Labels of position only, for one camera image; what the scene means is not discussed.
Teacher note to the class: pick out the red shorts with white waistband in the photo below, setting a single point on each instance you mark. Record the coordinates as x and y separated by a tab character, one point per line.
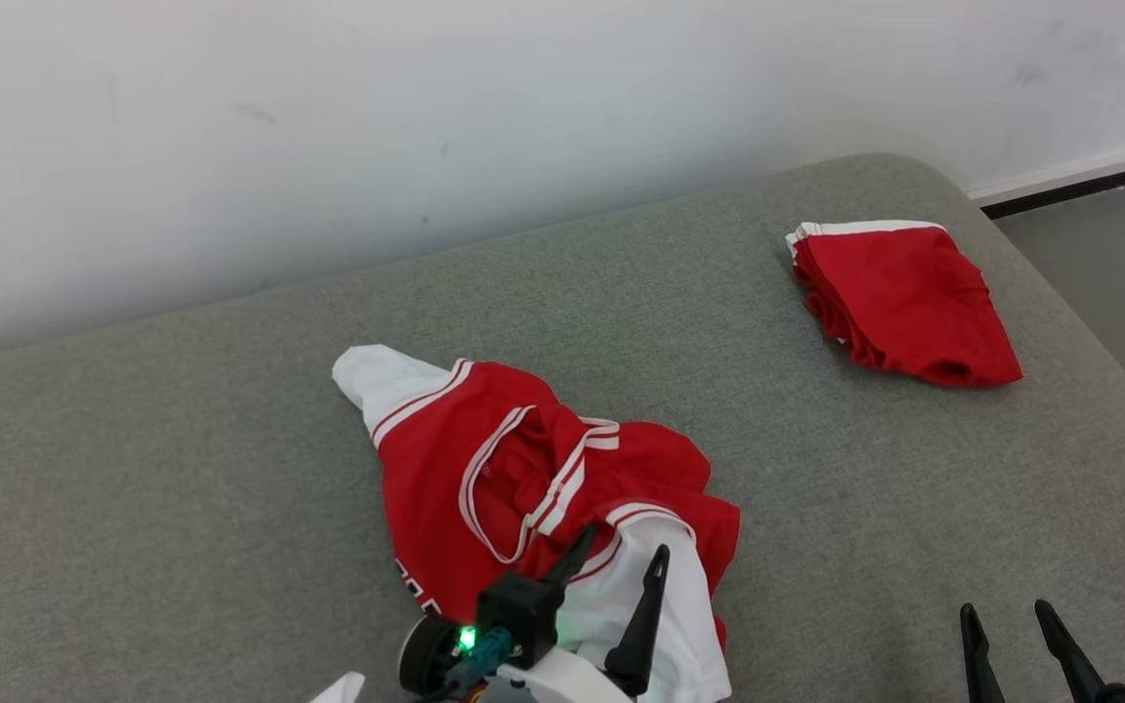
904	293

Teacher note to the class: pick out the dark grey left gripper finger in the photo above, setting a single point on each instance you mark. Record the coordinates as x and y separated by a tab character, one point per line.
645	635
572	561

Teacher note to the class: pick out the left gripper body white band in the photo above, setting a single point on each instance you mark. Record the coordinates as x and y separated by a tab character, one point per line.
558	683

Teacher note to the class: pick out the white wall baseboard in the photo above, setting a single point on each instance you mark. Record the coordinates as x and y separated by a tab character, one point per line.
1061	181

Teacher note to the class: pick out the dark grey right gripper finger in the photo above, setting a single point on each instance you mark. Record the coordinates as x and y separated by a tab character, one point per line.
1070	654
980	664

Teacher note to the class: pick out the red and white striped jersey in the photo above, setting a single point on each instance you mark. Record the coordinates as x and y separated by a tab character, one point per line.
436	488

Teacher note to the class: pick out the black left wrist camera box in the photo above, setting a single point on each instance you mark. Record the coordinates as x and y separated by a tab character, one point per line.
519	610

